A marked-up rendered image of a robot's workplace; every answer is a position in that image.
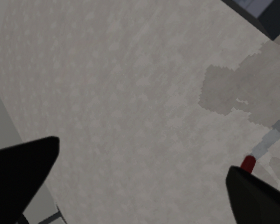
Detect dark red peg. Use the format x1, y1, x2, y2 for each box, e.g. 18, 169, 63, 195
240, 155, 256, 174

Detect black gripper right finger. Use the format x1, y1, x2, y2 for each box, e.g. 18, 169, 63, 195
226, 165, 280, 224

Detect dark grey open box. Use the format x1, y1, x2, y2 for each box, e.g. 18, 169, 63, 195
222, 0, 280, 41

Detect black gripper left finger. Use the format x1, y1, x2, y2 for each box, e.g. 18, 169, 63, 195
0, 136, 60, 224

